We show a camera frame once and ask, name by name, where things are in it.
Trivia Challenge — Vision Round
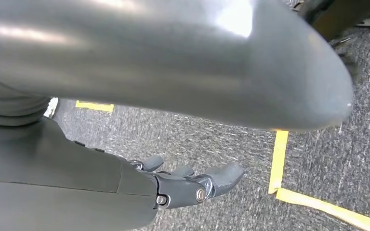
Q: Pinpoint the dark robot foot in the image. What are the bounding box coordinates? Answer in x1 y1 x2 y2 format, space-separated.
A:
292 0 370 44

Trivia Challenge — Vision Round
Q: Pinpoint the grey robot leg shell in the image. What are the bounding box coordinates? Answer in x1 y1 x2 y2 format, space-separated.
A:
0 0 355 131

